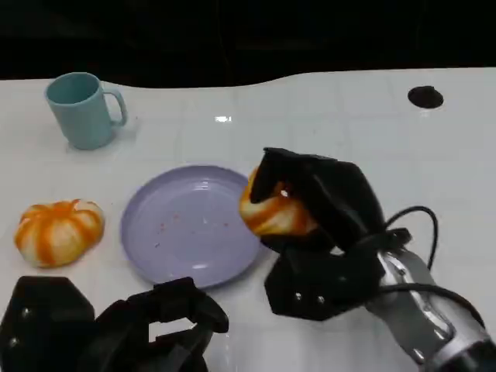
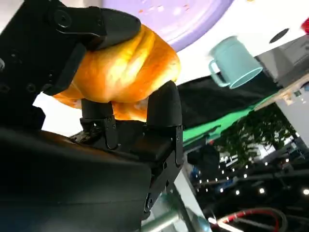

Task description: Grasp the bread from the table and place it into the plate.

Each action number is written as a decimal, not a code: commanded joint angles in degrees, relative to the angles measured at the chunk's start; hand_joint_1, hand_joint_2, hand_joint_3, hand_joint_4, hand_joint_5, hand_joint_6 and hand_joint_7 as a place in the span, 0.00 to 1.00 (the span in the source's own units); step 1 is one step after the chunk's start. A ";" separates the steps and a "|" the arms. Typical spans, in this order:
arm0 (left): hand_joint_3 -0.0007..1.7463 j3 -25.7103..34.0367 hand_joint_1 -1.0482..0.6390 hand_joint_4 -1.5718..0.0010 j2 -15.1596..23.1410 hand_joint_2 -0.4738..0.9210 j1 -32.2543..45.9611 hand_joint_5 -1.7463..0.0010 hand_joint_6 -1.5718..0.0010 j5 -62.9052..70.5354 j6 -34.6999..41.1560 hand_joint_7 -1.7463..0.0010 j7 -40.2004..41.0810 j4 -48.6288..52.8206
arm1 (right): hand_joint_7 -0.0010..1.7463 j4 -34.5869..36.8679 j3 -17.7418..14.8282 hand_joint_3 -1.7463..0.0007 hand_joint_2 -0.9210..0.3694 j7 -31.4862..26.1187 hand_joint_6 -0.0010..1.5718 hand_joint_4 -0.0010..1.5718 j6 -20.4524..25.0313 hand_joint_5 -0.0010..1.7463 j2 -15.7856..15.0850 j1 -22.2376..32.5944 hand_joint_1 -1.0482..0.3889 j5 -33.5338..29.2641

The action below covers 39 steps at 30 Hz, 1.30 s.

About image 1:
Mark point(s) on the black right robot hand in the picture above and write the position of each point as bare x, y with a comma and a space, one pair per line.
341, 201

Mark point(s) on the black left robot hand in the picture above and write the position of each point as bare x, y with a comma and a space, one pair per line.
162, 310

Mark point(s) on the orange and white bread roll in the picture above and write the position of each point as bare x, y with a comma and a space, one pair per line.
275, 217
58, 234

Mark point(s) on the lilac plate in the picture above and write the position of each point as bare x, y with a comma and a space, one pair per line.
190, 228

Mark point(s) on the black round table hole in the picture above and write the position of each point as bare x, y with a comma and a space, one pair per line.
425, 97

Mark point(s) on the pale green mug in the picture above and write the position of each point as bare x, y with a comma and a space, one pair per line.
81, 116

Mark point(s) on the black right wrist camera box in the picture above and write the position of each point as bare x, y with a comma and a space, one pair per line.
321, 283

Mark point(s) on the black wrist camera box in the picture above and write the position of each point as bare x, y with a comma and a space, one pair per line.
321, 283
46, 321

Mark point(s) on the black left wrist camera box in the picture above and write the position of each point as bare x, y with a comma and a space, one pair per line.
46, 321

